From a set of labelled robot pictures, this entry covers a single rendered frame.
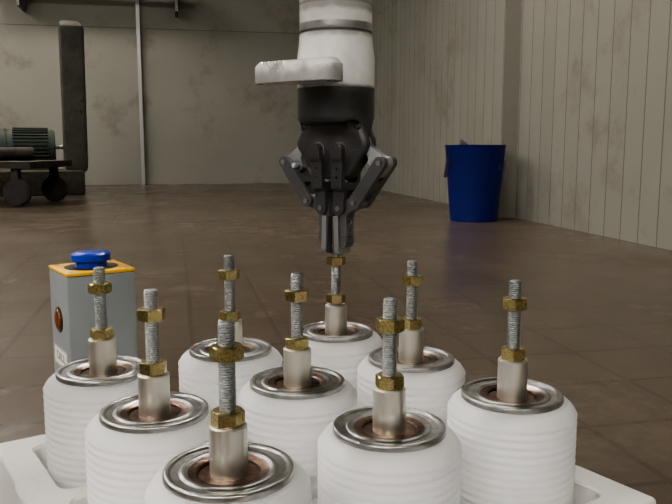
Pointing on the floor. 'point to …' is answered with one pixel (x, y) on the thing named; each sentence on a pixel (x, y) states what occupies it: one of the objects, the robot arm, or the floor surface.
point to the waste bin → (474, 181)
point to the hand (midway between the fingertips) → (335, 233)
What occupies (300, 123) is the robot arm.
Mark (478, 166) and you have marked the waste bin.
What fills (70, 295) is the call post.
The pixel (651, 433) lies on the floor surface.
